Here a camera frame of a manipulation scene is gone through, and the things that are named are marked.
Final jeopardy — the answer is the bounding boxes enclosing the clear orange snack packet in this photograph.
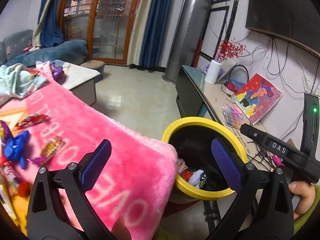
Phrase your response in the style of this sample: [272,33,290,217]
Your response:
[39,136,63,159]

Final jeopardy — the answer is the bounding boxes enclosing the blue toy figure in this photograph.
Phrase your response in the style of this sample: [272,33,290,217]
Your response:
[4,131,31,168]

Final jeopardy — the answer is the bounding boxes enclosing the hanging wall cables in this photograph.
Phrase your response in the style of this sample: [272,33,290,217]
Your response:
[250,36,320,95]

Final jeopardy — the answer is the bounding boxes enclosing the person's right hand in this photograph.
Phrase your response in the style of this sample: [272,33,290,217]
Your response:
[287,181,316,221]

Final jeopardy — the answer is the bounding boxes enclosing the purple cloth bundle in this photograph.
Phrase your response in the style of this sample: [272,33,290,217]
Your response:
[51,65,65,83]

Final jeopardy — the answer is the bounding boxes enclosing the colourful portrait painting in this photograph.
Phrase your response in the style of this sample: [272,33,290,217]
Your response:
[233,73,283,126]

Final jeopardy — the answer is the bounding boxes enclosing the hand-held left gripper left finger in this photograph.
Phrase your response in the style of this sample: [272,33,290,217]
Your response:
[26,139,125,240]

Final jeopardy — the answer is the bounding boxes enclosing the wooden sliding glass door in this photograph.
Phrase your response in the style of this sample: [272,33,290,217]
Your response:
[59,0,146,64]

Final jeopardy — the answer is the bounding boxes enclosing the grey tower air conditioner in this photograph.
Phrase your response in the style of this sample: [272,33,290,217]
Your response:
[162,0,201,85]

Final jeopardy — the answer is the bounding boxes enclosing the glass-topped television cabinet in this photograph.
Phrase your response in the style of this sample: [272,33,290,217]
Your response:
[175,64,300,233]

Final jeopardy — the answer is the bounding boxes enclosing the person's right forearm green sleeve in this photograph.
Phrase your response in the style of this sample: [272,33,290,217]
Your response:
[293,184,320,236]

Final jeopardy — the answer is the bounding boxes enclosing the person's left hand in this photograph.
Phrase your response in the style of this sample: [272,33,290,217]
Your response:
[111,216,126,240]

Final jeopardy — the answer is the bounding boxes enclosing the white marble coffee table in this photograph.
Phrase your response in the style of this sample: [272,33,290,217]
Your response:
[54,59,101,107]

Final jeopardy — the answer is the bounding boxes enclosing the purple foil wrapper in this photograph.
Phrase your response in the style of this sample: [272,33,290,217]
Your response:
[26,156,48,167]

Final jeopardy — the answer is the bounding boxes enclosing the blue curtain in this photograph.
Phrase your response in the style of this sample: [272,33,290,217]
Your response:
[139,0,176,68]
[39,0,66,48]

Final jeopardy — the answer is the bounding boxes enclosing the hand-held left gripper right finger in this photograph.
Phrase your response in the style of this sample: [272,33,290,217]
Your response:
[207,137,294,240]

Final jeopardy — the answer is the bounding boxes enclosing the black wall television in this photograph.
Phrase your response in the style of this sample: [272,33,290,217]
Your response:
[244,0,320,58]

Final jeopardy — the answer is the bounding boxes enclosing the red berry branches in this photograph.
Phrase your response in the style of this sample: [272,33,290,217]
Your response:
[213,39,247,63]

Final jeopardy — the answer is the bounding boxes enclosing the white power strip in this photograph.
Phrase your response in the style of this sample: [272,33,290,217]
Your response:
[301,74,311,93]

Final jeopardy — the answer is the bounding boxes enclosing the red crumpled packet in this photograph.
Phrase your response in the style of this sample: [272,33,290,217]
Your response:
[178,163,195,181]

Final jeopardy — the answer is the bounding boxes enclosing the pink round gadget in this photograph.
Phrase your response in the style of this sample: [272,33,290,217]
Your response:
[271,154,286,167]

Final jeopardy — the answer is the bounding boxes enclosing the blue patterned sofa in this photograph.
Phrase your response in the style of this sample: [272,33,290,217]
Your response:
[0,29,89,68]

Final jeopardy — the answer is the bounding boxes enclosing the yellow-rimmed black bin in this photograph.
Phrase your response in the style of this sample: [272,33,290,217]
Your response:
[161,116,248,201]

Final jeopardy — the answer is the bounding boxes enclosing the beige curtain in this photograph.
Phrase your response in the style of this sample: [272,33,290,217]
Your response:
[127,0,157,66]
[32,0,48,46]

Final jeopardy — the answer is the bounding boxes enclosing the dark storage stool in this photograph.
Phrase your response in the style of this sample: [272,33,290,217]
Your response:
[80,60,105,83]

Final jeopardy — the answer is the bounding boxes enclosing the light teal blanket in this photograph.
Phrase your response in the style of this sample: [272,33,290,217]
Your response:
[0,63,48,99]

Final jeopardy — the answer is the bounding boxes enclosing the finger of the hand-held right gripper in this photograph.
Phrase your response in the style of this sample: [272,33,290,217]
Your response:
[239,124,268,145]

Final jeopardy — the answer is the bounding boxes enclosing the red foil wrapper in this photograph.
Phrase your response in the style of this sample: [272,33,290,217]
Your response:
[13,113,51,131]

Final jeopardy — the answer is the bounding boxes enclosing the paint palette box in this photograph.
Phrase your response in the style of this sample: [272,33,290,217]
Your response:
[222,104,243,128]

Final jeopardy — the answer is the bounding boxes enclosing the basket with black handle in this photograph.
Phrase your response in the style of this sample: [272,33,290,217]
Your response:
[222,64,250,93]

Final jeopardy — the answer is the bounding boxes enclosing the tangle of black cables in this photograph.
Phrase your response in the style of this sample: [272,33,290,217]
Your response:
[247,144,285,167]

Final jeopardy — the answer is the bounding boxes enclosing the pink printed blanket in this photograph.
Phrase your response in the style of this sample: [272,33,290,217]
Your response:
[0,67,178,233]

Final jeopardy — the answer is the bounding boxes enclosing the white ribbed vase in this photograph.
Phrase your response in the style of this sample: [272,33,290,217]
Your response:
[204,59,222,84]

